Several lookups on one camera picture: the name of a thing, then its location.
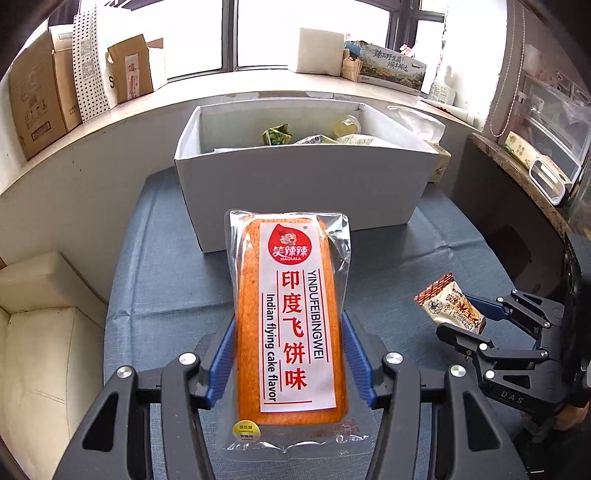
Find large brown cardboard box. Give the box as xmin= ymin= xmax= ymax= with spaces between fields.
xmin=8 ymin=30 xmax=68 ymax=161

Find pale cardboard box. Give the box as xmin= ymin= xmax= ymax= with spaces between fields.
xmin=48 ymin=24 xmax=85 ymax=132

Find brown paper bag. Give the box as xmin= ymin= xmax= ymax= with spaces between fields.
xmin=341 ymin=48 xmax=363 ymax=83

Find brown brick pattern snack packet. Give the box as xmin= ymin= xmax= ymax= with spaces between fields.
xmin=414 ymin=272 xmax=486 ymax=335

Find white tube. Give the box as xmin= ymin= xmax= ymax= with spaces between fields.
xmin=420 ymin=98 xmax=476 ymax=124

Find white bead cord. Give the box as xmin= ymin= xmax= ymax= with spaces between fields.
xmin=489 ymin=0 xmax=528 ymax=139

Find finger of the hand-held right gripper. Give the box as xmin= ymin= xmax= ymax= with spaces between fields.
xmin=463 ymin=289 xmax=567 ymax=342
xmin=436 ymin=322 xmax=555 ymax=384

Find white plastic bottle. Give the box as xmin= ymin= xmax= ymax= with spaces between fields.
xmin=428 ymin=67 xmax=457 ymax=106

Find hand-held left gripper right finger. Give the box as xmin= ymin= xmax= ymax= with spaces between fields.
xmin=340 ymin=309 xmax=529 ymax=480

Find brown marble counter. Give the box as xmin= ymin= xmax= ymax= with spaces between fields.
xmin=468 ymin=133 xmax=575 ymax=241

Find white foam box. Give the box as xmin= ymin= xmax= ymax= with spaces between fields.
xmin=295 ymin=27 xmax=346 ymax=77

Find pale snack packets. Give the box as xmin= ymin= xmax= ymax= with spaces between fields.
xmin=337 ymin=133 xmax=402 ymax=148

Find beige sofa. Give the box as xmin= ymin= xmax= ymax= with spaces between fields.
xmin=0 ymin=251 xmax=109 ymax=480

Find landscape printed box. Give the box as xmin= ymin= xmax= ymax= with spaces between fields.
xmin=358 ymin=42 xmax=428 ymax=92

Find white cardboard box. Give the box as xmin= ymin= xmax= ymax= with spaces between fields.
xmin=174 ymin=102 xmax=439 ymax=254

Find small open cardboard box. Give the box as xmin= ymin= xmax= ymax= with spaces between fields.
xmin=106 ymin=34 xmax=155 ymax=104

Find dark window frame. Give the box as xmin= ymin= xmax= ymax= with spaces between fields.
xmin=78 ymin=0 xmax=446 ymax=81

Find clear plastic lidded container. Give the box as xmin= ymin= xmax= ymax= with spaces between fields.
xmin=529 ymin=157 xmax=580 ymax=206

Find green snack packet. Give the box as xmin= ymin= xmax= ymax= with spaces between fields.
xmin=262 ymin=124 xmax=293 ymax=146

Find stone windowsill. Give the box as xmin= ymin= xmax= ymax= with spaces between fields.
xmin=0 ymin=69 xmax=481 ymax=197

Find small green white box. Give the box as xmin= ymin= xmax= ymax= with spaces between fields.
xmin=504 ymin=130 xmax=539 ymax=167

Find polka dot paper bag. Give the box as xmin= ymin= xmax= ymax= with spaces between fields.
xmin=71 ymin=8 xmax=112 ymax=123

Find blue tablecloth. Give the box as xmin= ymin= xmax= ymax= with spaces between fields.
xmin=104 ymin=166 xmax=568 ymax=480

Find orange flatbread snack packet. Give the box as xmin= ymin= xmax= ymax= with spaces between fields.
xmin=224 ymin=209 xmax=377 ymax=453

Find light blue snack packet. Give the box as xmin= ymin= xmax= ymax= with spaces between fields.
xmin=293 ymin=134 xmax=340 ymax=147

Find yellow tissue pack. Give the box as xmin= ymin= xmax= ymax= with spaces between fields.
xmin=388 ymin=105 xmax=452 ymax=183

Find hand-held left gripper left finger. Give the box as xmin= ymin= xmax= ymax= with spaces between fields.
xmin=53 ymin=315 xmax=238 ymax=480

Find clear plastic storage drawers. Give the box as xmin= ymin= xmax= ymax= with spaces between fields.
xmin=510 ymin=69 xmax=591 ymax=185

